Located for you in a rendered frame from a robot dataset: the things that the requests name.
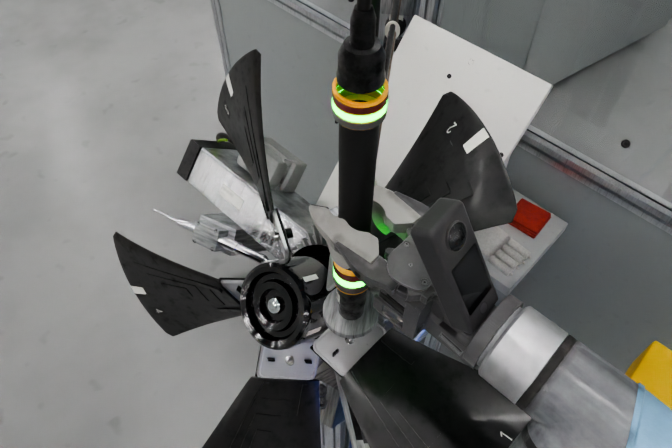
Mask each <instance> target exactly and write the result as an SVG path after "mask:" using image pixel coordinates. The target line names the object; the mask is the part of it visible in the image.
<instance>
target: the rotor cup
mask: <svg viewBox="0 0 672 448"><path fill-rule="evenodd" d="M329 257H330V251H329V248H328V245H327V244H314V245H309V246H305V247H303V248H301V249H299V250H298V251H296V252H295V253H294V254H293V255H292V256H291V257H289V258H283V259H278V260H273V261H267V262H264V263H261V264H259V265H258V266H256V267H255V268H253V269H252V270H251V271H250V272H249V273H248V275H247V276H246V278H245V280H244V282H243V284H242V287H241V291H240V311H241V316H242V319H243V322H244V324H245V326H246V328H247V330H248V332H249V333H250V334H251V336H252V337H253V338H254V339H255V340H256V341H257V342H258V343H259V344H261V345H262V346H264V347H266V348H269V349H273V350H287V349H290V348H293V347H295V346H297V345H300V344H302V343H305V342H307V341H310V340H312V339H315V338H316V339H317V338H319V337H320V336H321V335H322V334H323V333H324V332H325V331H326V330H327V329H328V327H327V325H326V323H325V321H324V317H322V318H321V314H323V304H324V301H325V300H324V298H325V297H327V296H328V290H327V289H326V284H327V275H328V266H329ZM314 274H316V275H317V277H318V279H315V280H311V281H307V282H305V280H304V279H303V277H306V276H310V275H314ZM271 298H276V299H277V300H278V301H279V303H280V310H279V312H278V313H276V314H273V313H271V312H270V311H269V309H268V306H267V304H268V301H269V300H270V299H271ZM319 327H321V329H320V331H318V332H316V333H313V334H311V335H308V336H306V335H307V333H308V332H309V331H311V330H314V329H316V328H319Z"/></svg>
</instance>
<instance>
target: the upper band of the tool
mask: <svg viewBox="0 0 672 448"><path fill-rule="evenodd" d="M337 85H338V86H337ZM336 86H337V87H336ZM383 87H384V88H385V89H383V88H382V87H381V88H380V89H378V90H377V91H374V92H371V93H367V95H365V94H356V93H351V92H348V91H346V90H344V91H343V88H342V87H340V86H339V84H338V83H337V80H336V78H335V79H334V81H333V84H332V91H333V94H334V96H335V98H336V99H337V100H338V101H339V102H341V103H342V104H344V105H347V106H350V107H354V108H368V107H372V106H375V105H378V104H379V103H381V102H382V101H383V100H384V99H385V98H386V97H387V95H388V89H389V85H388V82H387V80H386V79H385V83H384V85H383ZM341 90H342V91H341ZM340 91H341V92H340ZM378 91H379V92H380V93H379V92H378ZM338 92H339V93H338ZM350 94H352V95H350ZM347 95H348V96H347ZM370 95H371V96H370ZM344 96H345V97H344ZM372 96H374V97H372ZM375 97H376V98H377V99H376V98H375ZM352 100H365V101H368V102H354V101H352ZM335 106H336V105H335ZM336 107H337V106H336ZM384 107H385V106H384ZM384 107H383V108H384ZM337 108H338V107H337ZM383 108H382V109H383ZM338 109H339V110H341V109H340V108H338ZM382 109H380V110H382ZM380 110H379V111H380ZM341 111H342V112H344V113H347V112H345V111H343V110H341ZM379 111H377V112H379ZM377 112H374V113H371V114H366V115H356V114H351V113H347V114H350V115H354V116H368V115H372V114H375V113H377ZM336 115H337V114H336ZM383 115H384V114H383ZM383 115H382V116H383ZM337 116H338V117H340V116H339V115H337ZM382 116H381V117H382ZM381 117H379V118H381ZM340 118H341V117H340ZM379 118H378V119H379ZM341 119H343V118H341ZM378 119H376V120H378ZM343 120H345V119H343ZM376 120H373V121H370V122H364V123H358V122H351V121H348V120H345V121H347V122H350V123H355V124H365V123H371V122H374V121H376Z"/></svg>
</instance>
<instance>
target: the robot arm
mask: <svg viewBox="0 0 672 448"><path fill-rule="evenodd" d="M309 212H310V215H311V218H312V220H313V223H314V225H315V226H316V228H317V230H318V231H319V232H320V234H321V235H322V237H323V238H324V239H325V240H326V241H327V245H328V248H329V251H330V254H331V257H332V259H333V261H334V262H335V263H336V264H337V265H338V266H340V267H342V268H343V269H349V268H350V269H351V271H352V272H353V273H354V275H355V276H356V277H357V278H358V279H359V280H360V281H361V282H363V283H364V284H365V285H367V286H369V287H371V288H374V289H379V290H380V292H379V296H378V295H377V294H376V295H375V296H374V302H373V307H374V308H375V309H376V310H377V311H378V312H380V313H381V314H382V315H383V316H384V317H386V318H387V319H388V320H389V321H390V322H392V323H393V324H394V325H395V326H396V327H397V328H399V329H400V330H401V331H402V332H403V333H405V334H406V335H407V336H408V337H409V338H410V339H412V340H413V339H414V338H415V337H416V336H417V335H418V334H419V333H420V332H421V331H422V330H426V331H427V332H428V333H429V334H431V335H432V336H433V337H434V338H436V339H437V340H438V341H439V342H440V343H442V344H443V345H444V346H445V347H446V348H448V349H449V350H450V351H451V352H453V353H454V354H455V355H456V356H457V357H459V358H460V359H461V360H462V361H463V362H465V363H466V364H467V365H468V366H469V367H471V368H472V369H474V368H475V367H476V366H480V367H479V369H478V374H479V375H480V376H481V377H482V378H483V379H485V380H486V381H487V382H488V383H489V384H491V385H492V386H493V387H494V388H495V389H497V390H498V391H499V392H500V393H502V394H503V395H504V396H505V397H506V398H508V399H509V400H510V401H511V402H512V403H514V404H516V402H517V401H518V400H519V398H520V397H521V396H522V395H523V393H524V392H525V391H526V389H527V388H528V387H529V385H530V384H531V383H532V381H533V380H534V379H535V378H536V376H537V375H538V374H539V372H540V371H541V370H542V368H543V367H544V366H545V364H546V363H547V362H548V360H549V359H550V358H551V357H552V355H553V354H554V353H555V351H556V350H557V349H558V347H559V346H560V345H561V343H562V342H563V341H564V339H565V338H566V337H567V335H568V333H567V332H566V331H564V330H563V329H561V328H560V327H559V326H557V324H556V323H555V322H553V321H550V320H549V319H548V318H546V317H545V316H544V315H542V314H541V313H539V312H538V311H537V310H535V309H534V308H533V307H531V306H528V307H525V308H524V309H522V307H523V305H524V303H523V302H521V301H520V300H519V299H517V298H516V297H514V296H513V295H512V294H510V295H508V296H507V297H506V298H505V299H504V300H503V301H502V302H501V303H500V304H499V305H498V306H495V303H496V302H497V301H498V296H497V293H496V290H495V288H494V285H493V282H492V280H491V277H490V274H489V271H488V269H487V266H486V263H485V261H484V258H483V255H482V252H481V250H480V247H479V244H478V242H477V239H476V236H475V233H474V231H473V228H472V225H471V223H470V220H469V217H468V215H467V212H466V209H465V206H464V204H463V202H461V201H460V200H455V199H449V198H439V199H438V200H437V201H436V202H435V203H434V204H433V205H432V206H431V207H430V208H429V207H428V206H426V205H425V204H423V203H421V202H419V201H417V200H415V199H412V198H410V197H408V196H406V195H404V194H402V193H399V192H397V191H395V192H393V191H391V190H389V189H386V188H384V187H381V186H378V185H374V197H373V208H372V219H373V222H374V224H375V225H376V227H377V228H378V229H379V230H380V231H381V232H382V233H383V234H385V235H387V234H388V233H390V232H393V233H395V234H396V235H398V236H399V237H400V238H401V239H402V240H403V242H402V243H401V244H400V245H399V246H398V247H396V248H395V249H394V248H387V249H385V255H384V258H385V259H386V260H387V262H386V261H385V260H384V259H383V258H382V257H381V256H379V245H378V238H377V237H375V236H373V235H372V234H370V233H368V232H362V231H358V230H355V229H353V228H352V227H351V226H349V225H348V223H347V222H346V220H344V219H342V218H338V217H336V216H334V215H333V214H332V213H331V212H330V210H329V208H328V207H327V206H321V205H315V204H311V205H310V206H309ZM384 306H385V307H386V308H387V309H389V310H390V311H391V312H392V313H393V314H395V315H396V316H397V317H398V318H399V319H401V320H402V321H403V326H402V325H400V324H399V323H398V322H397V321H396V320H395V319H393V318H392V317H391V316H390V315H389V314H387V313H386V312H385V311H384V310H383V309H384ZM516 405H517V406H518V407H519V408H520V409H521V410H523V411H524V412H525V413H526V414H527V415H529V416H530V417H531V418H532V419H531V421H530V422H529V423H528V424H527V425H526V426H525V427H524V428H523V430H522V431H521V432H520V434H519V435H518V436H517V437H516V439H515V440H514V441H513V443H512V444H511V445H510V446H509V448H672V410H671V409H670V408H669V407H668V406H666V405H665V404H664V403H663V402H661V401H660V400H659V399H658V398H656V397H655V396H654V395H653V394H651V393H650V392H649V391H648V390H646V389H645V386H644V385H643V384H641V383H636V382H635V381H633V380H632V379H631V378H629V377H628V376H626V375H625V374H624V373H622V372H621V371H620V370H618V369H617V368H615V367H614V366H613V365H611V364H610V363H609V362H607V361H606V360H604V359H603V358H602V357H600V356H599V355H598V354H596V353H595V352H593V351H592V350H591V349H589V348H588V347H587V346H585V345H584V344H582V343H581V342H580V341H578V340H576V339H575V338H574V337H573V336H571V335H569V336H568V337H567V338H566V340H565V341H564V342H563V343H562V345H561V346H560V347H559V349H558V351H557V352H556V353H555V354H554V355H553V357H552V358H551V360H550V361H549V362H548V363H547V365H546V366H545V367H544V368H543V370H542V371H541V372H540V374H539V375H538V376H537V378H536V379H535V380H534V381H533V383H532V384H531V385H530V387H529V388H528V389H527V391H526V392H525V394H524V395H523V396H522V397H521V399H520V400H519V402H518V403H517V404H516Z"/></svg>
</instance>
